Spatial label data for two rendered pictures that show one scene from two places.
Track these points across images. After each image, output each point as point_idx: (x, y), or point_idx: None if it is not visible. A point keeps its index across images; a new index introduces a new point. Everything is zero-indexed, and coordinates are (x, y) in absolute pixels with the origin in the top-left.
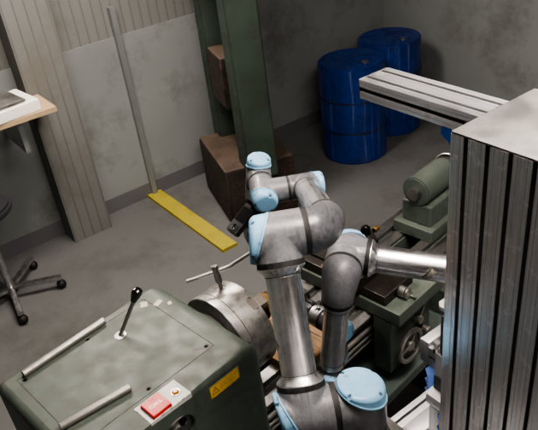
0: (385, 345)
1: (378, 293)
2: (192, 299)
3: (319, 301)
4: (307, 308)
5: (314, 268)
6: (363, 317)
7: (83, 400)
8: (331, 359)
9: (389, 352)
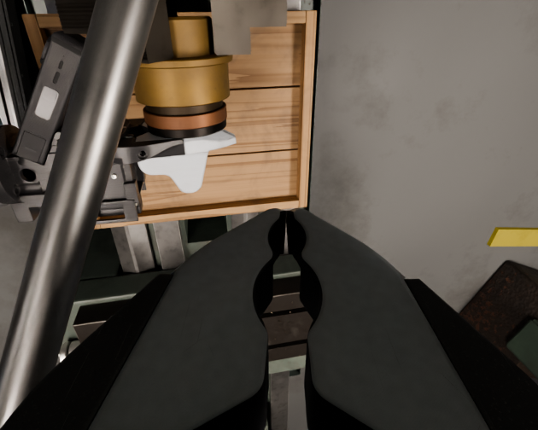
0: (98, 241)
1: (92, 324)
2: None
3: (22, 217)
4: None
5: (277, 287)
6: (125, 259)
7: None
8: None
9: (92, 235)
